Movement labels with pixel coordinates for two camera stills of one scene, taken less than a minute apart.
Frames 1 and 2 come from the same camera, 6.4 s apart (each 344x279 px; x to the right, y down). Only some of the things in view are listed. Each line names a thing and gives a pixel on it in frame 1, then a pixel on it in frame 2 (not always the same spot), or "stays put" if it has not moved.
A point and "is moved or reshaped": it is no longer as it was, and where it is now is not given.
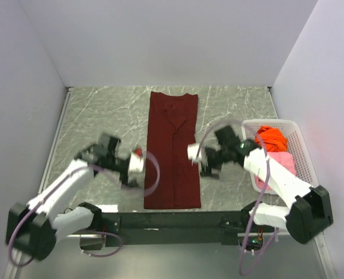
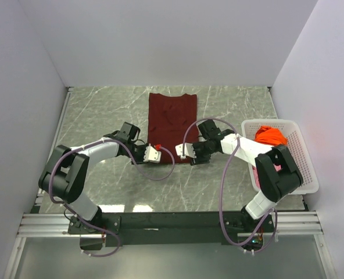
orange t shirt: x=276 y=140 stays put
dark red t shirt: x=172 y=179 is moved or reshaped
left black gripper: x=124 y=178 to x=140 y=160
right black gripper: x=207 y=172 to x=199 y=160
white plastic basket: x=305 y=168 stays put
